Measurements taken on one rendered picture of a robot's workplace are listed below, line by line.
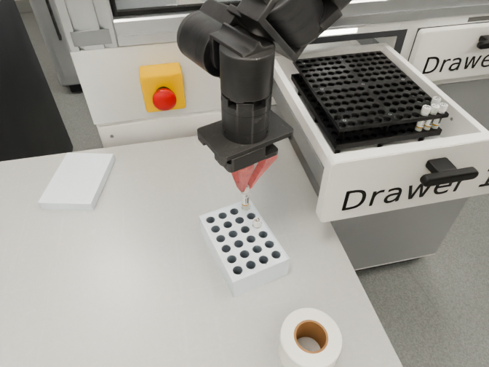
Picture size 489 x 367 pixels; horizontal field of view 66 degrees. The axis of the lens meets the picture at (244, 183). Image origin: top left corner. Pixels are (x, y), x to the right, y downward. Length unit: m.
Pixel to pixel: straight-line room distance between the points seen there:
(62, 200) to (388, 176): 0.50
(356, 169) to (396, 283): 1.08
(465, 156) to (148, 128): 0.55
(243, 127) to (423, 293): 1.22
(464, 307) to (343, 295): 1.06
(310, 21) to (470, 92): 0.68
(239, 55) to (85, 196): 0.39
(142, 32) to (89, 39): 0.09
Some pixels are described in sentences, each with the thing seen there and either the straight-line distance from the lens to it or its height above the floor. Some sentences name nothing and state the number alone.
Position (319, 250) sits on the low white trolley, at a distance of 0.58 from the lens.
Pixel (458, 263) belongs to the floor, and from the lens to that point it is 1.68.
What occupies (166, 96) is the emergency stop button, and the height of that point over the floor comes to 0.89.
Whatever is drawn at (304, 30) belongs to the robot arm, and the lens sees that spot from 0.41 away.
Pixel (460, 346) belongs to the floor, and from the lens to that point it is 1.49.
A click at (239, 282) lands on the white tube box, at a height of 0.79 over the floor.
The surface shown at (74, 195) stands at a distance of 0.68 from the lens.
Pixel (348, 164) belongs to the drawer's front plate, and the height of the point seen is 0.92.
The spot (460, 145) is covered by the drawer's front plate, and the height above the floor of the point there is 0.93.
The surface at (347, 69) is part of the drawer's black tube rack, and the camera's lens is 0.72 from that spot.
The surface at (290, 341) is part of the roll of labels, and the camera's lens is 0.46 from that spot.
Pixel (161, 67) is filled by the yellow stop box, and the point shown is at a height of 0.91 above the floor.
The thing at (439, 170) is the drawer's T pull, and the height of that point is 0.91.
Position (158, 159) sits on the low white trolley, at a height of 0.76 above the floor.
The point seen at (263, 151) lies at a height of 0.94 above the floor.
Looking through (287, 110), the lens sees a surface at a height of 0.87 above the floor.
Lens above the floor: 1.22
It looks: 44 degrees down
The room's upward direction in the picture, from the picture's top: straight up
